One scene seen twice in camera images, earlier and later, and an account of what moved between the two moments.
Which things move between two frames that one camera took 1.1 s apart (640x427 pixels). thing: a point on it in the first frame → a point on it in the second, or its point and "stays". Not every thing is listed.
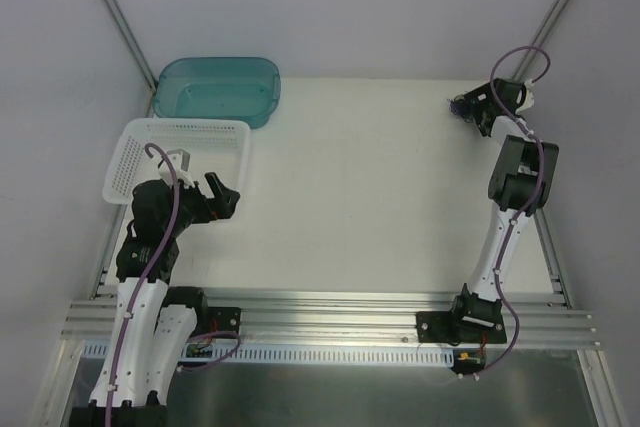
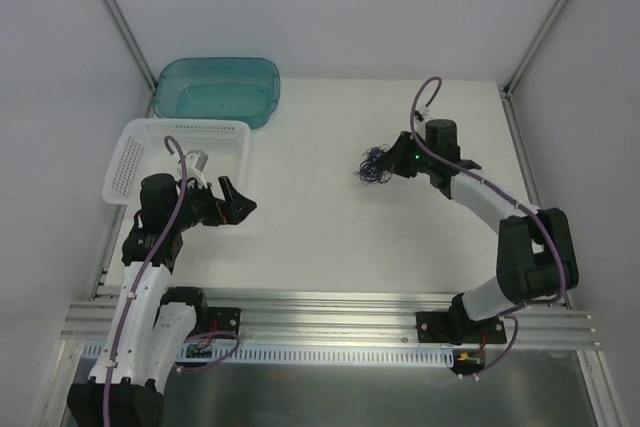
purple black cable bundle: (461, 109) → (369, 172)
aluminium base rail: (534, 320) stays
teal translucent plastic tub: (218, 88) stays
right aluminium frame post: (557, 11) stays
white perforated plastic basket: (216, 146) stays
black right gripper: (477, 110) → (391, 160)
